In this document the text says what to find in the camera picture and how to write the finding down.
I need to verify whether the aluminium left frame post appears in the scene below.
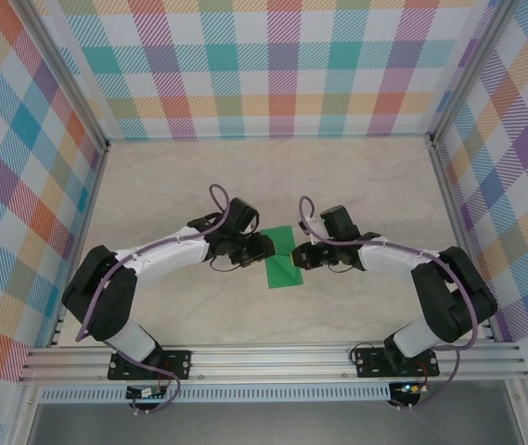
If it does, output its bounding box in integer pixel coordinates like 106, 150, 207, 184
20, 0, 111, 152

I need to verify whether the left small circuit board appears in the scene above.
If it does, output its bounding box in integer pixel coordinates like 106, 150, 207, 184
125, 385, 168, 400

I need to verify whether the green paper sheet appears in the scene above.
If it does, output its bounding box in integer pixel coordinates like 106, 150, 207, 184
259, 224, 305, 289

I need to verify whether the aluminium frame post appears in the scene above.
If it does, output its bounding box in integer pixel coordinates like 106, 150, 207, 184
428, 0, 518, 149
20, 0, 111, 152

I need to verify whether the aluminium rail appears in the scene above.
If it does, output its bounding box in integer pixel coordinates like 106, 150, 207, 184
48, 141, 110, 348
17, 340, 528, 384
429, 141, 497, 343

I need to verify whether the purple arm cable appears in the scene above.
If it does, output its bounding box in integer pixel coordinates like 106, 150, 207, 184
298, 197, 481, 412
75, 184, 233, 416

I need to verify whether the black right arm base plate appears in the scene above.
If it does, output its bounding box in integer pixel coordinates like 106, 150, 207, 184
352, 348, 440, 379

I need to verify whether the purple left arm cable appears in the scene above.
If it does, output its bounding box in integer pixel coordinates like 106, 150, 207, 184
75, 184, 233, 416

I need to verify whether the aluminium left side rail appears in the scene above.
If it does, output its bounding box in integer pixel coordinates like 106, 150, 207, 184
48, 141, 110, 348

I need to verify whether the grey metal lower panel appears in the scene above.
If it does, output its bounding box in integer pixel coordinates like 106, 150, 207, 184
26, 401, 524, 445

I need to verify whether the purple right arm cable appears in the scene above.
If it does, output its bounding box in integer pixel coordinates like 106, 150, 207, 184
298, 197, 481, 412

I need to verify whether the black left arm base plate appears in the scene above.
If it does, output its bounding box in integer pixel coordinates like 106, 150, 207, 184
107, 350, 194, 382

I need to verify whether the aluminium right frame post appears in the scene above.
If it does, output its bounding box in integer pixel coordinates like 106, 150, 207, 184
428, 0, 518, 149

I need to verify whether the aluminium right side rail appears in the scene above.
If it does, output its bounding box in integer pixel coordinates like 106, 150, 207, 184
429, 141, 497, 343

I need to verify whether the aluminium front rail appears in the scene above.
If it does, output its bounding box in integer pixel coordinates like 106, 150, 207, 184
17, 340, 528, 384

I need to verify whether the perforated metal cable tray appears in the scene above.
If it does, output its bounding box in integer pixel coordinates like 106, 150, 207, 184
38, 388, 393, 403

